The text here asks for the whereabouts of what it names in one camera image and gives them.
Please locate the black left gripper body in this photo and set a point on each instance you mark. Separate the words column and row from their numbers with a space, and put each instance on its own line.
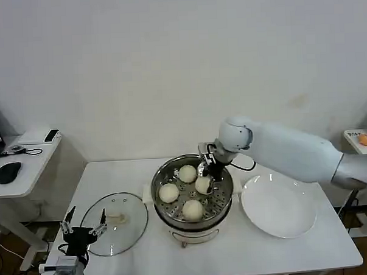
column 78, row 239

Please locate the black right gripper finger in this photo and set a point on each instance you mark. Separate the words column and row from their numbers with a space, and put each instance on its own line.
column 203, row 170
column 212, row 188

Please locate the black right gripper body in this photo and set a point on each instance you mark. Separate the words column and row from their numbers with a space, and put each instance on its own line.
column 216, row 172

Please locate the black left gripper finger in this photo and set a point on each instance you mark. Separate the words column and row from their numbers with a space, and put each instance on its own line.
column 100, row 224
column 68, row 223

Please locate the white steamed bun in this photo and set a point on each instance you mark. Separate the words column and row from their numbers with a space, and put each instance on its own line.
column 192, row 210
column 169, row 193
column 202, row 185
column 187, row 173

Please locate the round glass lid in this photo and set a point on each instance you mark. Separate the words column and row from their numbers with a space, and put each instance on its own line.
column 127, row 234

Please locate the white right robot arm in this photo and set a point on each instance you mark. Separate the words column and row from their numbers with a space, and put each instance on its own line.
column 291, row 155

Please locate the steel steamer basket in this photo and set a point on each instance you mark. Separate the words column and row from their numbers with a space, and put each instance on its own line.
column 223, row 202

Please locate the white electric pot base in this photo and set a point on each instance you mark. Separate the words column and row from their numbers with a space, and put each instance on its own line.
column 194, row 234

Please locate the white side desk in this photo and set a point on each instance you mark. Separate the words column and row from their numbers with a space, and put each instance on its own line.
column 24, row 178

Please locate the white round plate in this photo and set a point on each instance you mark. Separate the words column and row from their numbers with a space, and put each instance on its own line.
column 278, row 206

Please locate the black computer mouse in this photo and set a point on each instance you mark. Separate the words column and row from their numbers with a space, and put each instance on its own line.
column 9, row 172

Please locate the small grey desk device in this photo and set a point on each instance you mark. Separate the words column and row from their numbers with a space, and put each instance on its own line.
column 16, row 148

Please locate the orange round object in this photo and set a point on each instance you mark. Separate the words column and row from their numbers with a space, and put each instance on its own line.
column 366, row 139

